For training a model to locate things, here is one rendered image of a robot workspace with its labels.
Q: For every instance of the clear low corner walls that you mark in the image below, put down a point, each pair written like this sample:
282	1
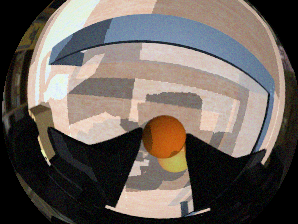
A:
251	104

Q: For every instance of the orange ball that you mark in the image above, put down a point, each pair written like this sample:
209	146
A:
164	136

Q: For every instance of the translucent yellow-green ball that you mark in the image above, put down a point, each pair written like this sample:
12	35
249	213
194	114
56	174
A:
175	163

